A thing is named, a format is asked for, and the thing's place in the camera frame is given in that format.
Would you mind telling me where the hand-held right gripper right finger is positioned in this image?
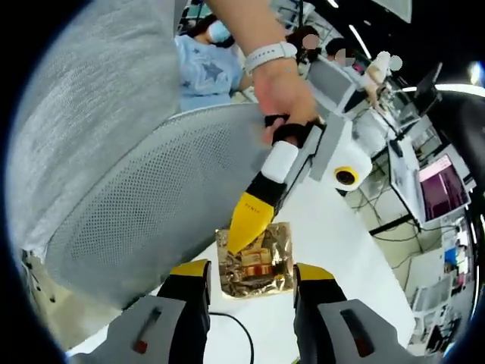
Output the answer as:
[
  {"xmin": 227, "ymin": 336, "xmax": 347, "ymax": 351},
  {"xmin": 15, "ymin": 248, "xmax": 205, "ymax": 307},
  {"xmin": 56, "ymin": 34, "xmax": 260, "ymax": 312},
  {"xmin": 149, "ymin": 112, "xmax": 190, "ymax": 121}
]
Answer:
[{"xmin": 292, "ymin": 262, "xmax": 444, "ymax": 364}]

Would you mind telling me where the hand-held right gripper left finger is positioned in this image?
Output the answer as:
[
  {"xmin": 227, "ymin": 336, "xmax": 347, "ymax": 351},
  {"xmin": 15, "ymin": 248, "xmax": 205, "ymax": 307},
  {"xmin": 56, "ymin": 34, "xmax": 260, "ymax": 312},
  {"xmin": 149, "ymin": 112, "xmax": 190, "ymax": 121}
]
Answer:
[{"xmin": 70, "ymin": 259, "xmax": 212, "ymax": 364}]

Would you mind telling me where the gold skincare sachet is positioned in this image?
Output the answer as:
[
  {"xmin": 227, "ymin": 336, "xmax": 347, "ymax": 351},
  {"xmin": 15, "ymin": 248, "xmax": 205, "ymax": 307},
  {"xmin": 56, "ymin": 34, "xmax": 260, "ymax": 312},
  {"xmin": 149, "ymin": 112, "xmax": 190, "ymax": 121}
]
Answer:
[{"xmin": 214, "ymin": 221, "xmax": 296, "ymax": 300}]

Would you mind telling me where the person's left hand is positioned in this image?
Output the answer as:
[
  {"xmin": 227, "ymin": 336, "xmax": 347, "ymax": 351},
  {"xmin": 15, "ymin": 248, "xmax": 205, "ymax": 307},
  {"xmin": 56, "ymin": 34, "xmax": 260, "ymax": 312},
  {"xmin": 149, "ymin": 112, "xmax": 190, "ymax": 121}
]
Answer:
[{"xmin": 252, "ymin": 56, "xmax": 323, "ymax": 132}]

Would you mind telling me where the silver laptop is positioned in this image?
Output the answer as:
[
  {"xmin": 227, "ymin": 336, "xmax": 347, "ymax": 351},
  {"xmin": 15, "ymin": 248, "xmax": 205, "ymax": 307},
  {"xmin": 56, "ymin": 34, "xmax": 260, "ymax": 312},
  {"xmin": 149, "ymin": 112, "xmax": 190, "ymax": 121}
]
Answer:
[{"xmin": 386, "ymin": 136, "xmax": 473, "ymax": 228}]

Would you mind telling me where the grey mesh chair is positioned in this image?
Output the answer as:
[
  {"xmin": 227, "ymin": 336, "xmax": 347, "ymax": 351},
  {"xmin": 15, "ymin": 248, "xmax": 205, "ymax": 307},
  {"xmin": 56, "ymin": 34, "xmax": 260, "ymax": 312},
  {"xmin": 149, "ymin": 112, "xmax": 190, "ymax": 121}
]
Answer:
[{"xmin": 45, "ymin": 102, "xmax": 289, "ymax": 310}]

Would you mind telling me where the white wristband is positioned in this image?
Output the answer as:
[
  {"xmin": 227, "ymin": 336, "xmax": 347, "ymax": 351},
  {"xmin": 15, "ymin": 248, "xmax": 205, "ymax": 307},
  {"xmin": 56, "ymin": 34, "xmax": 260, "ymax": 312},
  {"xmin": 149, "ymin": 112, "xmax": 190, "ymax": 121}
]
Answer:
[{"xmin": 243, "ymin": 40, "xmax": 299, "ymax": 75}]

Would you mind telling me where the person's grey clothing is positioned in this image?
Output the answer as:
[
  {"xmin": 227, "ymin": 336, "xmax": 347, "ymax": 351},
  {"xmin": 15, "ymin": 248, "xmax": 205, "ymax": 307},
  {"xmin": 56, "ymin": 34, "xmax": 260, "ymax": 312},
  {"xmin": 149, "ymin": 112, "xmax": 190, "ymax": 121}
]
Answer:
[{"xmin": 7, "ymin": 0, "xmax": 181, "ymax": 259}]

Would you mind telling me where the black cable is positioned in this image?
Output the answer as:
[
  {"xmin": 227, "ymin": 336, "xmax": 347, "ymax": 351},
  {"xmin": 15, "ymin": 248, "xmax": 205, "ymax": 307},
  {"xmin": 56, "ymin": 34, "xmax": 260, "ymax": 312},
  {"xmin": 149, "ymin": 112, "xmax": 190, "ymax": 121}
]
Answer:
[{"xmin": 206, "ymin": 310, "xmax": 255, "ymax": 364}]

